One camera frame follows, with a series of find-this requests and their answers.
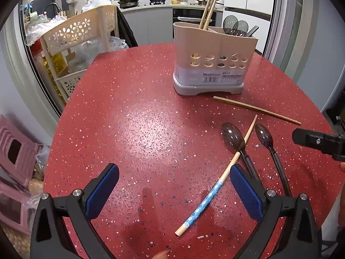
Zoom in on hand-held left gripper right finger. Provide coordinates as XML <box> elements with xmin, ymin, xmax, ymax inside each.
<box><xmin>230</xmin><ymin>164</ymin><xmax>322</xmax><ymax>259</ymax></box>

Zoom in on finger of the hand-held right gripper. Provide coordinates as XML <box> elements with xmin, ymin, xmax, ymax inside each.
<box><xmin>292</xmin><ymin>128</ymin><xmax>345</xmax><ymax>162</ymax></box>

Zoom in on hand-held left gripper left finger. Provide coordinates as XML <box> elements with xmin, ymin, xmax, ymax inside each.
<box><xmin>30</xmin><ymin>163</ymin><xmax>120</xmax><ymax>259</ymax></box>

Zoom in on blue patterned wooden chopstick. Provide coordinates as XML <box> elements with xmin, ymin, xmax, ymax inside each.
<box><xmin>175</xmin><ymin>115</ymin><xmax>258</xmax><ymax>236</ymax></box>

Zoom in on smoky plastic spoon black handle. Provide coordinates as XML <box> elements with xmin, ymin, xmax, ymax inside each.
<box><xmin>222</xmin><ymin>15</ymin><xmax>239</xmax><ymax>35</ymax></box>
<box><xmin>232</xmin><ymin>20</ymin><xmax>249</xmax><ymax>37</ymax></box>
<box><xmin>255</xmin><ymin>123</ymin><xmax>293</xmax><ymax>197</ymax></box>
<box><xmin>221</xmin><ymin>122</ymin><xmax>263</xmax><ymax>181</ymax></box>
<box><xmin>246</xmin><ymin>25</ymin><xmax>260</xmax><ymax>38</ymax></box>

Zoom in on beige utensil holder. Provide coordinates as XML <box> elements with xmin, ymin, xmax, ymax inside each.
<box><xmin>172</xmin><ymin>22</ymin><xmax>259</xmax><ymax>96</ymax></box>

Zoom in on dark bulky object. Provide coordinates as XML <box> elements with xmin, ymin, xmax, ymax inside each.
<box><xmin>325</xmin><ymin>105</ymin><xmax>345</xmax><ymax>130</ymax></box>

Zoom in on clear bag of produce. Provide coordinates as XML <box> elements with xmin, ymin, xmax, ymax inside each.
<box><xmin>27</xmin><ymin>146</ymin><xmax>52</xmax><ymax>216</ymax></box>

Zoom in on pink plastic stool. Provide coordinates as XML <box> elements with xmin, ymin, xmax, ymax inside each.
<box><xmin>0</xmin><ymin>178</ymin><xmax>35</xmax><ymax>235</ymax></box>
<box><xmin>0</xmin><ymin>115</ymin><xmax>42</xmax><ymax>186</ymax></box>

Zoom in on glass sliding door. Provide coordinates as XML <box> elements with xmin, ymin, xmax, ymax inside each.
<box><xmin>263</xmin><ymin>0</ymin><xmax>305</xmax><ymax>73</ymax></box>

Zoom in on yellow oil bottle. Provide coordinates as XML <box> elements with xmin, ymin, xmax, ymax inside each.
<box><xmin>42</xmin><ymin>54</ymin><xmax>65</xmax><ymax>87</ymax></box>

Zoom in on clear plastic bag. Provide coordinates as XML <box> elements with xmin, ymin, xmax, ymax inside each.
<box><xmin>73</xmin><ymin>36</ymin><xmax>128</xmax><ymax>68</ymax></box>

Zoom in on dark jacket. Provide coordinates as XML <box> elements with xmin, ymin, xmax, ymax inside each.
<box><xmin>116</xmin><ymin>7</ymin><xmax>138</xmax><ymax>47</ymax></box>

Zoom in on beige tiered basket cart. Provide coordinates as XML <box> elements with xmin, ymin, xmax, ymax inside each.
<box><xmin>40</xmin><ymin>5</ymin><xmax>117</xmax><ymax>100</ymax></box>

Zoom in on crumpled clear plastic bags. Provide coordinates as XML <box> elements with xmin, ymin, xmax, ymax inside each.
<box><xmin>25</xmin><ymin>16</ymin><xmax>66</xmax><ymax>46</ymax></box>

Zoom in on black built-in oven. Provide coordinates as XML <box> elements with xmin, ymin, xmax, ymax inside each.
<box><xmin>172</xmin><ymin>8</ymin><xmax>224</xmax><ymax>39</ymax></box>

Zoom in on black frying pan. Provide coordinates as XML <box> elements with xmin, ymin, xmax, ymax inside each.
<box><xmin>114</xmin><ymin>0</ymin><xmax>141</xmax><ymax>8</ymax></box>

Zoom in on black kitchen faucet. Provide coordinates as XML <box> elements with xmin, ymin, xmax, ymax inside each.
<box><xmin>43</xmin><ymin>3</ymin><xmax>62</xmax><ymax>17</ymax></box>

